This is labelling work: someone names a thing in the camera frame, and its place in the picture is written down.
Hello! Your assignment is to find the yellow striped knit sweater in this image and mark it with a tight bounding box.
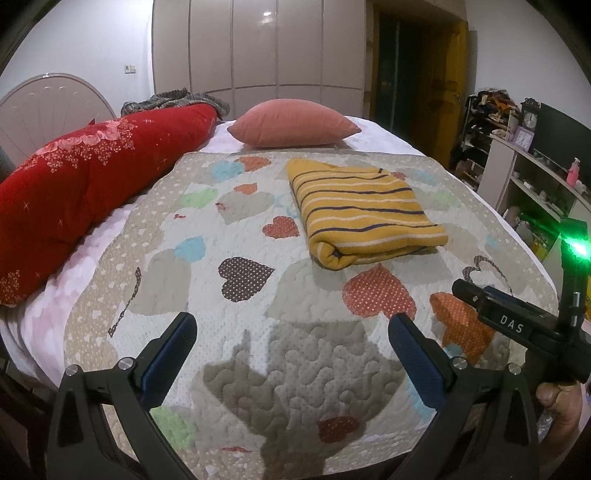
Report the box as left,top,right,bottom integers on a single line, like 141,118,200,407
287,158,449,271

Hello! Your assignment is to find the right hand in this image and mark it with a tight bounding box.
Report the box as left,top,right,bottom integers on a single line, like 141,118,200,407
536,382,583,468

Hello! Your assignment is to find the white shelf unit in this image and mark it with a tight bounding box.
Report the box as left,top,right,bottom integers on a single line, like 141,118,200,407
477,135,590,281

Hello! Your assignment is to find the pink bottle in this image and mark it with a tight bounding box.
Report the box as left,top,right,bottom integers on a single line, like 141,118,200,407
566,157,580,188

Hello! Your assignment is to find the purple alarm clock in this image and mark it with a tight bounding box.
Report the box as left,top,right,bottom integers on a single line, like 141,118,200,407
513,126,535,152

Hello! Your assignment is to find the patchwork heart quilt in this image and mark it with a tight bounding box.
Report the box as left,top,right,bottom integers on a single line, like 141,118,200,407
64,150,558,479

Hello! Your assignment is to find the black television screen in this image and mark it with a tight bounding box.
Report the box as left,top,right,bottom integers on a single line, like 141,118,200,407
531,104,591,177

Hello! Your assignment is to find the cluttered dark rack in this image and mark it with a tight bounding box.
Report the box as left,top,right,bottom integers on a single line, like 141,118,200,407
450,88,520,191

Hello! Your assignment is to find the dark analog clock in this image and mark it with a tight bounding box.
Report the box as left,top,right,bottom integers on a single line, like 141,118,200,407
521,98,541,132

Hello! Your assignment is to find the brown wooden door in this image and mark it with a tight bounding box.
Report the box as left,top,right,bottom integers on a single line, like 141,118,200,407
417,20,468,167

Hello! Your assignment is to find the pink pillow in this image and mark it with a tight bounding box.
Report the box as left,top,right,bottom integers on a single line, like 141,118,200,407
228,99,362,148

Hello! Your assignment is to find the red floral rolled duvet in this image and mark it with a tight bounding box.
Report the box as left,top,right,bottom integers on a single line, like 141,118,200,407
1,103,217,306

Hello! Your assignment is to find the beige wardrobe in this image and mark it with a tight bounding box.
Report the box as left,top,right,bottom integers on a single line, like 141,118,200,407
152,0,367,119

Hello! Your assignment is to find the white bed headboard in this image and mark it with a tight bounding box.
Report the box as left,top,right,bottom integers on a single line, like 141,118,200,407
1,73,116,166

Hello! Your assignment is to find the grey knitted blanket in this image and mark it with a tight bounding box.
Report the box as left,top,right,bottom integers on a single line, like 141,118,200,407
120,88,230,120

